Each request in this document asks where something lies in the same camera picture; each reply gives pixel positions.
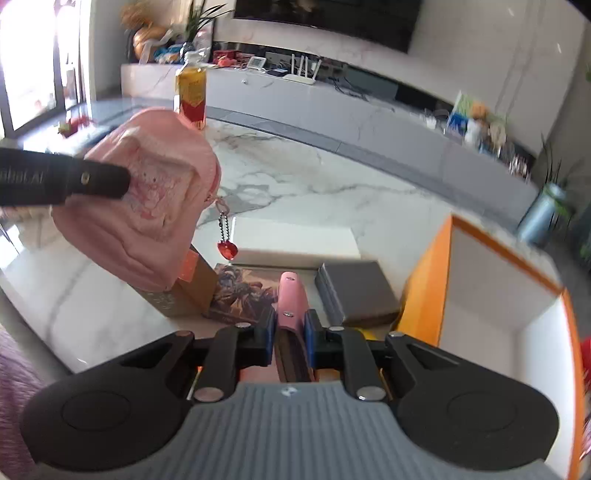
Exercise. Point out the grey metal cylinder bin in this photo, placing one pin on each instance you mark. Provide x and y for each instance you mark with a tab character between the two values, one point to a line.
542	214

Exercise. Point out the white flat box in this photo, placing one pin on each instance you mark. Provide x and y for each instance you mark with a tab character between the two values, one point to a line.
295	242

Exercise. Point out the white desk clock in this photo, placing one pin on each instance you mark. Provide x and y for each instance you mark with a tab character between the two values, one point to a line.
257	63

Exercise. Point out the white marble tv cabinet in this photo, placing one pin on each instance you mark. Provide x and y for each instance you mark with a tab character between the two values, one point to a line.
295	99

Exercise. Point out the orange cardboard box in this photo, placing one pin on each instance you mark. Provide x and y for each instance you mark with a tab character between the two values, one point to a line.
485	286

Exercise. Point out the pink mini backpack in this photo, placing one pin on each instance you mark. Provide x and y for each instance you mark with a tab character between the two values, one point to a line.
161	138

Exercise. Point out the golden gourd ornament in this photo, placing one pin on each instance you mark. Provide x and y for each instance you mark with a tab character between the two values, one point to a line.
148	41

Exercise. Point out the red gift box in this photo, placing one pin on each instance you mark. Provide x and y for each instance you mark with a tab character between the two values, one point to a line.
231	56

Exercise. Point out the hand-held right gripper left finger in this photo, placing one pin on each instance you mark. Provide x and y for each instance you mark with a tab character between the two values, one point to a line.
270	337

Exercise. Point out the green houseplant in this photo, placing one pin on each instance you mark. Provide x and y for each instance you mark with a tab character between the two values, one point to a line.
201	23

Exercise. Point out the grey box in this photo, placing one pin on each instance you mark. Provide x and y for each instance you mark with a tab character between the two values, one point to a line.
358	290

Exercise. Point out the pink case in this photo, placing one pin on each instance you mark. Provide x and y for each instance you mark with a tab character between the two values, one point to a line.
291	295

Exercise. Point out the potted green plant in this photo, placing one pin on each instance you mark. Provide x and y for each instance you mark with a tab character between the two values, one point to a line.
565	184

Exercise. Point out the gold cardboard box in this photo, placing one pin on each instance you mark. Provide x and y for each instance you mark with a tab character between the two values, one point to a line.
194	290

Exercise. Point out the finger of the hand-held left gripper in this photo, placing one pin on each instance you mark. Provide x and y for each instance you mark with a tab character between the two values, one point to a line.
101	181

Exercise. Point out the white wifi router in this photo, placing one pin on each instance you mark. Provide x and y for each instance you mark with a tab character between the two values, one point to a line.
302	74

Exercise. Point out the illustrated box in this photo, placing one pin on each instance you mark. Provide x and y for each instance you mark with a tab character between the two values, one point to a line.
240	295

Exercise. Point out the dried flower bunch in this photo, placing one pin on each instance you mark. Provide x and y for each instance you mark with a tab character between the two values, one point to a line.
136	14

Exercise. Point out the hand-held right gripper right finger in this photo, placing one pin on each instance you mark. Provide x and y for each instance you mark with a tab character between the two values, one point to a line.
308	339

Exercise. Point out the black television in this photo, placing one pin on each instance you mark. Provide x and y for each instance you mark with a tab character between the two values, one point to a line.
332	18

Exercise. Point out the yellow drink bottle red label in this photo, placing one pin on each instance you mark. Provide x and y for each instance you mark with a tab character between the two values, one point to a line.
190	90

